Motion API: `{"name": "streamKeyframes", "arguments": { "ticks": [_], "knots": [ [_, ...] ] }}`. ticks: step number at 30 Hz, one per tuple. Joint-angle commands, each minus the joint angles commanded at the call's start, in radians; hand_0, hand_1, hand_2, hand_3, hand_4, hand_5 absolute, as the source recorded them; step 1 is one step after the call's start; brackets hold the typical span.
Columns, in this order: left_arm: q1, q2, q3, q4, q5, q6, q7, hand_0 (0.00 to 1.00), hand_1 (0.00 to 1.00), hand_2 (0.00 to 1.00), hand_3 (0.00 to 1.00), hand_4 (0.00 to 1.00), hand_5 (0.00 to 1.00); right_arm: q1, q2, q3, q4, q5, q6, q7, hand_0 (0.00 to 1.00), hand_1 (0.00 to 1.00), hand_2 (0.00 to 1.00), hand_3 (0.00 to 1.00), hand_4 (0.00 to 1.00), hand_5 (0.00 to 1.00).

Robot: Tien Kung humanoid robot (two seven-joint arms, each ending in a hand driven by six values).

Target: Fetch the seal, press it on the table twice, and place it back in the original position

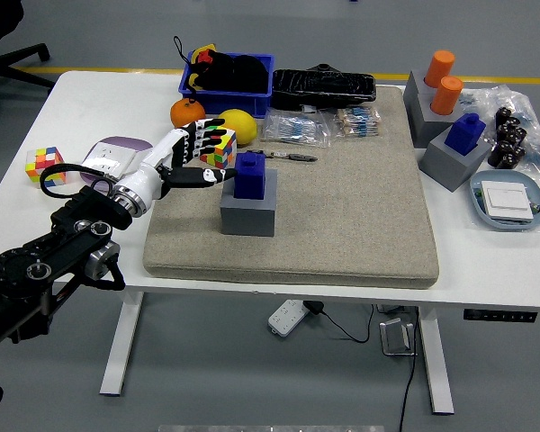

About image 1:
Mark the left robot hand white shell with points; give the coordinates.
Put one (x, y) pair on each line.
(150, 173)

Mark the blue seal stamp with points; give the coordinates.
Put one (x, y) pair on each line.
(249, 180)
(464, 135)

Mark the grey seal holder block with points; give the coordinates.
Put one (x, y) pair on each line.
(452, 168)
(247, 218)

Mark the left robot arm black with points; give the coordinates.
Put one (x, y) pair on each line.
(36, 265)

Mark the orange cylinder seal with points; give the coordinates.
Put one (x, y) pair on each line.
(440, 65)
(447, 94)

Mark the purple plate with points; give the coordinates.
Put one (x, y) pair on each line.
(130, 143)

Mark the orange fruit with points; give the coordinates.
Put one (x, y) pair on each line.
(184, 112)

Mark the large bright puzzle cube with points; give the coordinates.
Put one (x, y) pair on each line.
(227, 150)

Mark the yellow lemon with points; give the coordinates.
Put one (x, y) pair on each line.
(240, 123)

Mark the blue plastic bin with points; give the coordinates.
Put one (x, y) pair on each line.
(234, 102)

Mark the small pastel puzzle cube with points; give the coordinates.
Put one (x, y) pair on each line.
(40, 162)

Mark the black pouch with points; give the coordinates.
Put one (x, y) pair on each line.
(238, 74)

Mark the yellow and red tool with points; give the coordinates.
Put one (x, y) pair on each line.
(202, 50)

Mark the black and silver pen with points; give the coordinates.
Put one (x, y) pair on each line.
(292, 156)

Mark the bag of blue resistors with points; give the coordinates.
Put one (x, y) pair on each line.
(294, 128)

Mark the white table leg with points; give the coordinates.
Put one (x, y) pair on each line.
(121, 342)
(436, 360)

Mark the grey-brown mat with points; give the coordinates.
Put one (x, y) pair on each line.
(342, 202)

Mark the white power strip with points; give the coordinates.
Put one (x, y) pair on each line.
(288, 317)

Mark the black round-topped object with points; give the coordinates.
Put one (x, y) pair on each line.
(324, 67)

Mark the bag of tan resistors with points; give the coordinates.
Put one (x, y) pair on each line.
(357, 121)

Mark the silver metal stand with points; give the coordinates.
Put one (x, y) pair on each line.
(393, 335)

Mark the light blue plate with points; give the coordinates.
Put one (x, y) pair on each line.
(504, 224)

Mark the black table control panel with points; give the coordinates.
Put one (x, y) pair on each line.
(499, 316)

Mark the clear plastic bags of parts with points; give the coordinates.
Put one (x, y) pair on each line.
(537, 117)

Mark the white wall socket panel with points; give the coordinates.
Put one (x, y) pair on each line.
(108, 157)

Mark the white switch panel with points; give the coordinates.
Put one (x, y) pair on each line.
(506, 200)

